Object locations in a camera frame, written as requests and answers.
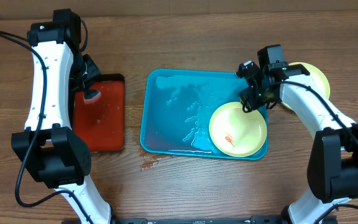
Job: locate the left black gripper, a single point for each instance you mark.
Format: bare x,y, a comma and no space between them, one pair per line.
94,71

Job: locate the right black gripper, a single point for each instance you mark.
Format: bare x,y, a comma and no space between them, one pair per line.
250,102

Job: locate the dark sponge with red base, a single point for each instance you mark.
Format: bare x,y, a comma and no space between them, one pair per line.
91,96

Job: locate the green plate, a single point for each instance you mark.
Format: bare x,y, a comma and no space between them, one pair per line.
238,134
317,77

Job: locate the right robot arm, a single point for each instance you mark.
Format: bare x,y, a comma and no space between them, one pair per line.
332,171

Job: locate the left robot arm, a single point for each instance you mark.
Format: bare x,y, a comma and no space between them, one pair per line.
48,147

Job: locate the black and red tray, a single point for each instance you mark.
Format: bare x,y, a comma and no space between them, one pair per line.
99,122

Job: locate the teal plastic tray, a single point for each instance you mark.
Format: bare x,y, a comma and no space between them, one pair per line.
178,105

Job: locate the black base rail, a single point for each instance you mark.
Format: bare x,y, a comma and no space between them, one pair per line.
256,219

